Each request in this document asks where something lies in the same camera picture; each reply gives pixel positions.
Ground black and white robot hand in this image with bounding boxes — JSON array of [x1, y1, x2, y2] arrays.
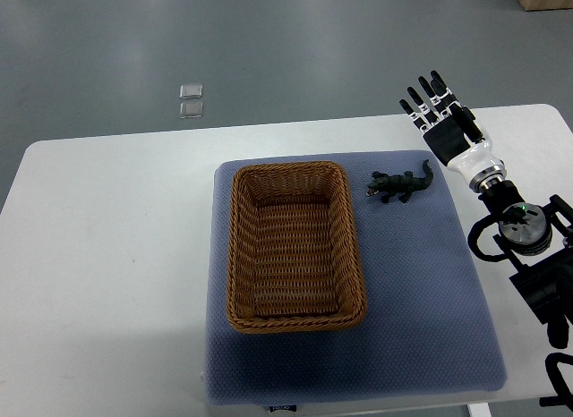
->
[[399, 70, 507, 193]]

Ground dark toy crocodile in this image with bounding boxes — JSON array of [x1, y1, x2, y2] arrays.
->
[[366, 159, 433, 204]]

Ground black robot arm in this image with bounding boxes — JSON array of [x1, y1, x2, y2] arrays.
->
[[467, 174, 572, 409]]

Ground brown wicker basket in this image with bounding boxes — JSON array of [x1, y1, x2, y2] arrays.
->
[[227, 161, 367, 334]]

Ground blue-grey foam mat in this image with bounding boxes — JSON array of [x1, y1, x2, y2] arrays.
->
[[204, 150, 507, 406]]

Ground upper metal floor plate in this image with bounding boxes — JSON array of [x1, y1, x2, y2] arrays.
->
[[179, 83, 203, 99]]

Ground white table leg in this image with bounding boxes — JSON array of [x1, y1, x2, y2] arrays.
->
[[467, 403, 492, 417]]

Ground black mat label tag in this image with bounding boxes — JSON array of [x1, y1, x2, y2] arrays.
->
[[269, 404, 297, 413]]

